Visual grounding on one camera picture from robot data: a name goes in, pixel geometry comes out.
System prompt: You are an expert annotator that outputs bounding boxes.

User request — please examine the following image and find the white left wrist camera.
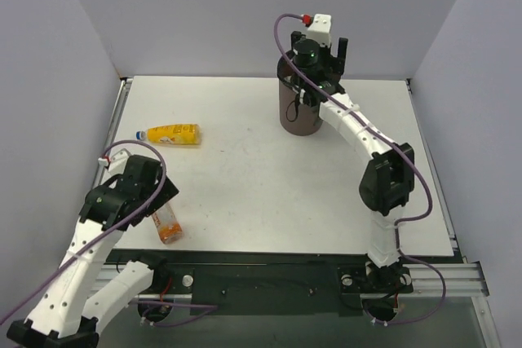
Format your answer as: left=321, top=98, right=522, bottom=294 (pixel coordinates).
left=98, top=148, right=131, bottom=175

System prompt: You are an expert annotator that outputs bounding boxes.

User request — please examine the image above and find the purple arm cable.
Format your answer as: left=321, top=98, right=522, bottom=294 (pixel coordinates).
left=0, top=140, right=219, bottom=328
left=272, top=12, right=448, bottom=327

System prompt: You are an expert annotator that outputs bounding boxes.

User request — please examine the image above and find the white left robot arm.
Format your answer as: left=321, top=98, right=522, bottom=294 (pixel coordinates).
left=7, top=155, right=179, bottom=347

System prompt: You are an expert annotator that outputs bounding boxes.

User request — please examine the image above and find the brown cylindrical bin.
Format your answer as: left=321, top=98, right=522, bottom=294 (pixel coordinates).
left=276, top=57, right=323, bottom=136

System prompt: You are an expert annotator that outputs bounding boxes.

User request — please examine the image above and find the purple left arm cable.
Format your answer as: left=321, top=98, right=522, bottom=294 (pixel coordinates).
left=0, top=140, right=219, bottom=328

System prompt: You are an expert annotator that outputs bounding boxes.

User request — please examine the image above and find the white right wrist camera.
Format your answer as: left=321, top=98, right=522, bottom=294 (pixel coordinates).
left=301, top=14, right=332, bottom=48

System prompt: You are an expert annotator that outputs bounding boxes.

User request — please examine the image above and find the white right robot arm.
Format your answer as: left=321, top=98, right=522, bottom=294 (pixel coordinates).
left=277, top=31, right=414, bottom=290

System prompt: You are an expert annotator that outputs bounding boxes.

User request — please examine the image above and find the yellow label bottle blue cap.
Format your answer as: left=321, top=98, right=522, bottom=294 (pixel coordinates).
left=135, top=124, right=202, bottom=147

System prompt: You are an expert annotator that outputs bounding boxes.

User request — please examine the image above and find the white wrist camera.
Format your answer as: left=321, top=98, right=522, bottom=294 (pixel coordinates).
left=98, top=148, right=131, bottom=175
left=301, top=14, right=332, bottom=48

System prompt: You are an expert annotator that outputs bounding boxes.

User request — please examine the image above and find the orange tea bottle white cap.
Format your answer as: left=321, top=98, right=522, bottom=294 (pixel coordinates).
left=151, top=203, right=183, bottom=244

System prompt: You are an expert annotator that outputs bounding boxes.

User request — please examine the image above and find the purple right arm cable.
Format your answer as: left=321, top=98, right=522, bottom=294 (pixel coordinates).
left=272, top=12, right=448, bottom=327

